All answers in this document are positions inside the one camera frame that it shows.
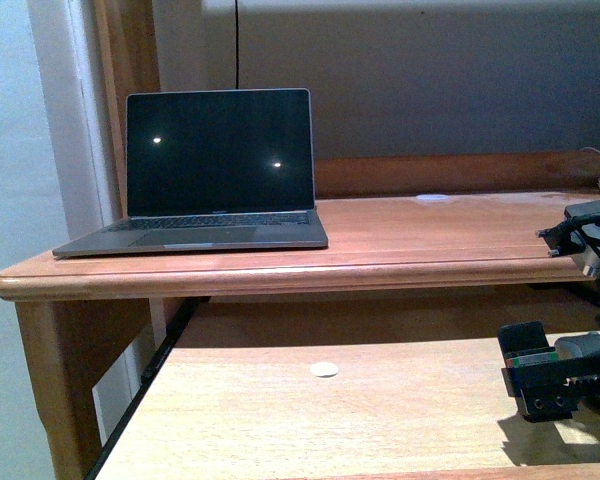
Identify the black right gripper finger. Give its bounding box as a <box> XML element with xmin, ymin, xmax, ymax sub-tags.
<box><xmin>497</xmin><ymin>321</ymin><xmax>550</xmax><ymax>368</ymax></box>

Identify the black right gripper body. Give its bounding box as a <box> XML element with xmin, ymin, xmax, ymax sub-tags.
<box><xmin>502</xmin><ymin>349</ymin><xmax>600</xmax><ymax>423</ymax></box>

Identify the wooden desk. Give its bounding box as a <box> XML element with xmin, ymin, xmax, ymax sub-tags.
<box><xmin>0</xmin><ymin>148</ymin><xmax>600</xmax><ymax>479</ymax></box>

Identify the white round sticker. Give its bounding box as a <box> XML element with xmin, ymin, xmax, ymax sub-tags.
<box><xmin>310</xmin><ymin>361</ymin><xmax>339</xmax><ymax>379</ymax></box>

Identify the wooden pull-out keyboard tray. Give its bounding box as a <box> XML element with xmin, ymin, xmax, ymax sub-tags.
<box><xmin>98</xmin><ymin>295</ymin><xmax>600</xmax><ymax>479</ymax></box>

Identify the grey open laptop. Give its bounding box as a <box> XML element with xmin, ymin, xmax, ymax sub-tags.
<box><xmin>53</xmin><ymin>88</ymin><xmax>328</xmax><ymax>258</ymax></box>

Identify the black hanging cable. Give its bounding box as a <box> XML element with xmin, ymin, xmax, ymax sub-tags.
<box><xmin>232</xmin><ymin>0</ymin><xmax>241</xmax><ymax>92</ymax></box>

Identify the wooden door frame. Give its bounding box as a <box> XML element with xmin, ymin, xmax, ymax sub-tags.
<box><xmin>87</xmin><ymin>0</ymin><xmax>160</xmax><ymax>215</ymax></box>

